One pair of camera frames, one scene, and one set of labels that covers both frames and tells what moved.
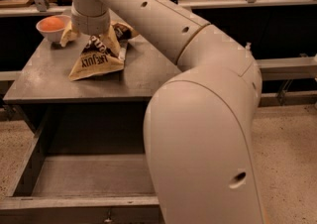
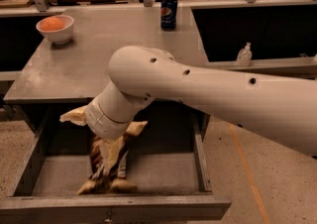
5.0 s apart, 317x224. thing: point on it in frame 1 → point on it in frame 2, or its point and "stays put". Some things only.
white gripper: x=89 y=23 → x=103 y=123
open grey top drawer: x=87 y=166 stays put
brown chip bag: x=97 y=59 → x=99 y=180
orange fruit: x=52 y=24 stays put
